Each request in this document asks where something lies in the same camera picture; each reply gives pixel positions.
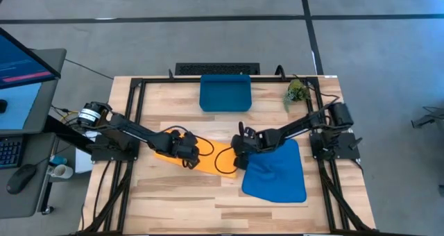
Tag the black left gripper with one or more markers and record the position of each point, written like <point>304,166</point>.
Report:
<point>189,152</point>

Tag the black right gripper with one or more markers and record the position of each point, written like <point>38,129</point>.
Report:
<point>248,146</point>

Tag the orange microfiber towel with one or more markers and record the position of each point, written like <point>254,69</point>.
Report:
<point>208,164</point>

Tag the blue microfiber towel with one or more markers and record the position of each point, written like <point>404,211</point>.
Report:
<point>277,177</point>

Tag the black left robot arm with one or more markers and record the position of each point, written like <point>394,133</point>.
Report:
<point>138,130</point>

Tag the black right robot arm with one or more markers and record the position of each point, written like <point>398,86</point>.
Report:
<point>295,126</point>

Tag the teal plastic basket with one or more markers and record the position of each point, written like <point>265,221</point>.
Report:
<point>225,93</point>

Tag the potted succulent plant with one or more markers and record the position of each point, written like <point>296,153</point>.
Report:
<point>296,92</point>

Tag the black perforated panel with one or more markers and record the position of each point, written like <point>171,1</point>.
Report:
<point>216,69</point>

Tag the white paper sheet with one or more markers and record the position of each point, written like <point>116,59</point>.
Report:
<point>83,159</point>

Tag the white mug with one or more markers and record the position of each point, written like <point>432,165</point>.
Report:
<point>62,171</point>

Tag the small teal container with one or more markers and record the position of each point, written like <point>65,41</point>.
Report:
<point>58,159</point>

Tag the grey computer cart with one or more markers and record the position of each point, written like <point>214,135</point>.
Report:
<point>34,100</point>

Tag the black keyboard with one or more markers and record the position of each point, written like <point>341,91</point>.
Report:
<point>9,151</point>

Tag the black floor stand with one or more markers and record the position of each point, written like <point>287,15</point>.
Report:
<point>428,118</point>

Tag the large computer monitor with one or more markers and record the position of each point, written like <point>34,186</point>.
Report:
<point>21,62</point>

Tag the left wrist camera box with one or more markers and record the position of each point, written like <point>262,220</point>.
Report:
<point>190,139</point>

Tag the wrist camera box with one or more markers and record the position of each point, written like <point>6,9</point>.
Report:
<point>249,132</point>
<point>190,139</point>

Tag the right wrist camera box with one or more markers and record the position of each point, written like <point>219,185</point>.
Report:
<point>249,132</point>

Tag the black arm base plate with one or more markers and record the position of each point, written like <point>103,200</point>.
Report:
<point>341,149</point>
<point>114,152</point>

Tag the black aluminium table frame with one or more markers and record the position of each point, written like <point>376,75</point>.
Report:
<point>263,80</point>

